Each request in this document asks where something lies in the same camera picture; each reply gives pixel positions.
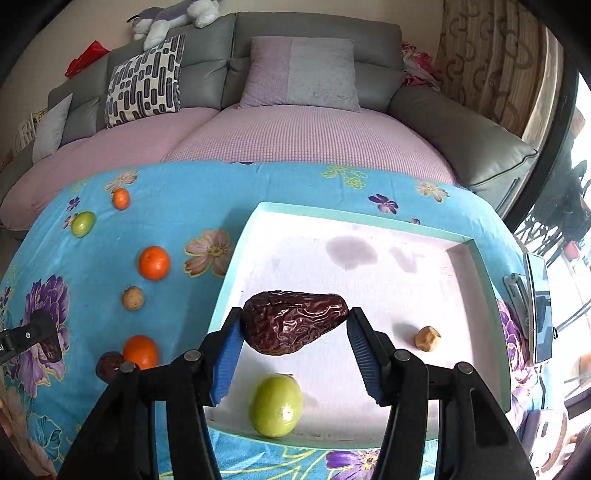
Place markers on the grey and white plush toy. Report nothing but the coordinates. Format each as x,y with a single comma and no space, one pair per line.
171,16

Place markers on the white rack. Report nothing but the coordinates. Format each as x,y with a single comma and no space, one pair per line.
27,129

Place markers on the blue floral blanket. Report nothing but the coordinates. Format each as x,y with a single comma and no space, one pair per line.
161,221

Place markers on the plain grey pillow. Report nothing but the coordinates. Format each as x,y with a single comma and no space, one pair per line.
51,127

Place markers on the white tray with teal rim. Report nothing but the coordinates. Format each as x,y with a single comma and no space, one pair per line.
346,277

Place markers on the red plastic bag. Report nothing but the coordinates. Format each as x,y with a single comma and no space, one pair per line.
85,57

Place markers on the silver metal clip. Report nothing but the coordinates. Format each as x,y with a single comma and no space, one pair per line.
515,288

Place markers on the orange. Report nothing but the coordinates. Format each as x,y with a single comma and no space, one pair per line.
154,263
141,351

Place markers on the lilac and grey pillow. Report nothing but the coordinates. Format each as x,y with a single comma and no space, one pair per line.
300,74

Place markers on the black window frame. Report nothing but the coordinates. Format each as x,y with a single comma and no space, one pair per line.
561,134

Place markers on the pink waffle sofa cover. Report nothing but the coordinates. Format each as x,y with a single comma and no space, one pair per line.
300,134
92,157

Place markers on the large wrinkled red date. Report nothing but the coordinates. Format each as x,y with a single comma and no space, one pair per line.
291,323

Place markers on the grey leather sofa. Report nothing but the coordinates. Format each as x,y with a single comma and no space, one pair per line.
461,120

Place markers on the small tangerine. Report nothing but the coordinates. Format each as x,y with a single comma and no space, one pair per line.
121,199

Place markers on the beige patterned curtain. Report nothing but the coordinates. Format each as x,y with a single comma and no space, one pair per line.
489,60

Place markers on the dark red date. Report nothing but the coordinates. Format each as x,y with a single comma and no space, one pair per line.
107,367
51,353

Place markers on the brown longan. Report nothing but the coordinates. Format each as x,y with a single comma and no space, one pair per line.
133,298

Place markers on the pink floral cloth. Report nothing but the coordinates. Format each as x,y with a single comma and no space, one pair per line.
418,67

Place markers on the pale brown walnut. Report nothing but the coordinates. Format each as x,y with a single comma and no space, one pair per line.
427,339

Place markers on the large green jujube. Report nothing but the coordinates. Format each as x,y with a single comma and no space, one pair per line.
274,406

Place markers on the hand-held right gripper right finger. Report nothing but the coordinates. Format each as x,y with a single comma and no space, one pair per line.
364,360

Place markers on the black smartphone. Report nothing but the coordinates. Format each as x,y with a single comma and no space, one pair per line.
538,314

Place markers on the black and white patterned pillow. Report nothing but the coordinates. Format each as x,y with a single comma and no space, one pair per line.
143,83

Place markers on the small green jujube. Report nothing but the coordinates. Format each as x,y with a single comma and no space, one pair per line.
83,224

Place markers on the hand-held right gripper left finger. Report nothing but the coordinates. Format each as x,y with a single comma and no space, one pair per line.
226,364

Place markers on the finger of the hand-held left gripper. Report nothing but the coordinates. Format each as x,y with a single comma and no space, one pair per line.
27,333

